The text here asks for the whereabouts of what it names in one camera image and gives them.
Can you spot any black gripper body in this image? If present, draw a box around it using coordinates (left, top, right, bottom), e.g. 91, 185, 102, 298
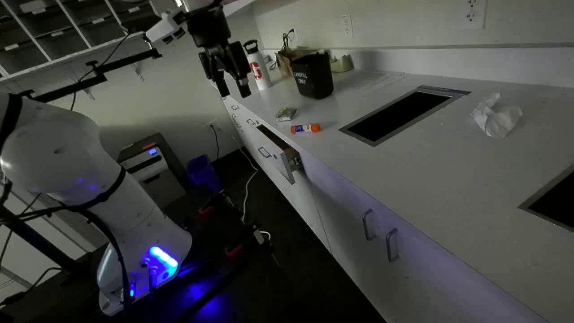
184, 6, 236, 61

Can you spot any white cloth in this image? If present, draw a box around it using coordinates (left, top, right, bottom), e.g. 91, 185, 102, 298
469, 92, 525, 140

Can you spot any black bin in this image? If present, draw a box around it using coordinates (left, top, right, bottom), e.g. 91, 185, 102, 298
290, 49, 335, 101

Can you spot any blue floor bin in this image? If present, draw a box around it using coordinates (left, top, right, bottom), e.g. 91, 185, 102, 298
184, 153, 224, 194

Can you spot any white water bottle black cap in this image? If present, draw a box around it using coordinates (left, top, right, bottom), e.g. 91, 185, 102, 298
242, 38, 272, 93

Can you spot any small grey flat object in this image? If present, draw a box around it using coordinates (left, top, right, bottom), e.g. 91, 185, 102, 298
274, 106, 299, 122

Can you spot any orange and white glue stick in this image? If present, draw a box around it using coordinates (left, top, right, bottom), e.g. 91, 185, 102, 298
288, 122, 322, 137

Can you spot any grey printer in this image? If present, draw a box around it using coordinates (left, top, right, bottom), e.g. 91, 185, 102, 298
114, 131, 188, 210

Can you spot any white pigeonhole shelf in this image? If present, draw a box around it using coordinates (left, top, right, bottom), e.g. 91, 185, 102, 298
0, 0, 181, 83

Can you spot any black robot cart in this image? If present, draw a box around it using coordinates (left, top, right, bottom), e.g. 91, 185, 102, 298
0, 189, 260, 323

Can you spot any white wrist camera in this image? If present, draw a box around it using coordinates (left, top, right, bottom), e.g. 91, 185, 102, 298
143, 13, 186, 45

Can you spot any white drawer with metal handle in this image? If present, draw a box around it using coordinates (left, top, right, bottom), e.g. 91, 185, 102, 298
254, 122, 304, 187

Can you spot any white wall switch plate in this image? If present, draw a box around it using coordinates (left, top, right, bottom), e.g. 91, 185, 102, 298
340, 13, 355, 40

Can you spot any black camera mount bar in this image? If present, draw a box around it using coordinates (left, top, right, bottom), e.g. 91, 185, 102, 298
21, 47, 165, 104

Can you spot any white floor cable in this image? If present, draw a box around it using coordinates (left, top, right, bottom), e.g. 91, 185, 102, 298
240, 169, 260, 226

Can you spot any metal cabinet handle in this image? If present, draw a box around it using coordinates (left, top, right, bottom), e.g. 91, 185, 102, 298
383, 226, 401, 264
360, 207, 378, 242

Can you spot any white wall power outlet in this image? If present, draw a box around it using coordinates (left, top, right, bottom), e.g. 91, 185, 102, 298
459, 0, 487, 31

